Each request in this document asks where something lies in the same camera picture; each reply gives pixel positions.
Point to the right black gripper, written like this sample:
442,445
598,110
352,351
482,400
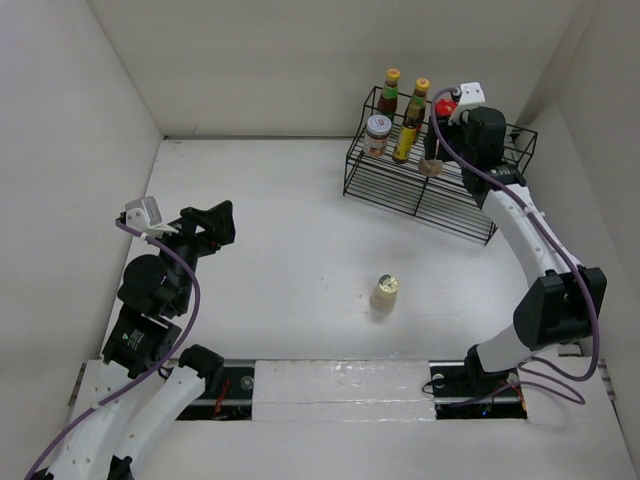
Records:
430,141

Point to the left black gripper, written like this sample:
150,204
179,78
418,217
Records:
217,221

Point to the red lid dark jar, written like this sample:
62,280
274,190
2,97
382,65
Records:
445,107

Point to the pink cap spice shaker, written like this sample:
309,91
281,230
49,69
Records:
430,167

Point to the red green sauce bottle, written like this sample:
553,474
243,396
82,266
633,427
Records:
417,105

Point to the small yellow brown bottle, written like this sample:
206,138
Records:
405,141

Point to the green label sauce bottle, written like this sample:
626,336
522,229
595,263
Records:
388,99

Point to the white lid glass jar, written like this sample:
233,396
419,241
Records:
377,131

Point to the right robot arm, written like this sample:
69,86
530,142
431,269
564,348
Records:
564,297

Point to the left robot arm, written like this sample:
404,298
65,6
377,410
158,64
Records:
147,377

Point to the yellow cap spice shaker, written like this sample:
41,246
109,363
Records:
384,295

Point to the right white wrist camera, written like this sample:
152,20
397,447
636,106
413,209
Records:
467,96

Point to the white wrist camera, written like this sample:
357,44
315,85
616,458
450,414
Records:
143,215
467,96

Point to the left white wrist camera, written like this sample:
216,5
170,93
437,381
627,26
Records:
143,215

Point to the black wire rack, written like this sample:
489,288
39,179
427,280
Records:
441,201

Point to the black mounting rail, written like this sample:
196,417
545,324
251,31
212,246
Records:
233,400

